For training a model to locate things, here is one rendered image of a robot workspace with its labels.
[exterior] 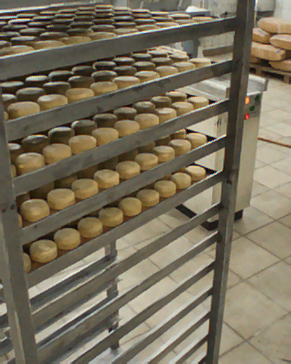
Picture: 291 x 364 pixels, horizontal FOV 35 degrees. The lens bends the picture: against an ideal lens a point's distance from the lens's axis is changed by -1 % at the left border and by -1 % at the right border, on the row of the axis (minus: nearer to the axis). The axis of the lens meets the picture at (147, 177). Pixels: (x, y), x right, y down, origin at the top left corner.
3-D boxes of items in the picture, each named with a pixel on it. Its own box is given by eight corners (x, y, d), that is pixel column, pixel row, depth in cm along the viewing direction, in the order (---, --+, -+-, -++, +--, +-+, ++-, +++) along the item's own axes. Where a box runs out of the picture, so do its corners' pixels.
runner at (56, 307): (216, 204, 124) (217, 194, 123) (225, 208, 122) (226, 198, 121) (3, 334, 82) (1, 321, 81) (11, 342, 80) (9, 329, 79)
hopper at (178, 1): (102, 11, 297) (101, -12, 290) (171, 6, 325) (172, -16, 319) (126, 16, 275) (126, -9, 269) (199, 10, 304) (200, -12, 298)
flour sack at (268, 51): (237, 54, 638) (238, 41, 630) (256, 50, 662) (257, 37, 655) (281, 63, 589) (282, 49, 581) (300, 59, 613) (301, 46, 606)
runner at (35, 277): (219, 173, 120) (220, 163, 119) (228, 177, 118) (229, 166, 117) (-4, 294, 78) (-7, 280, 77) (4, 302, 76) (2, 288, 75)
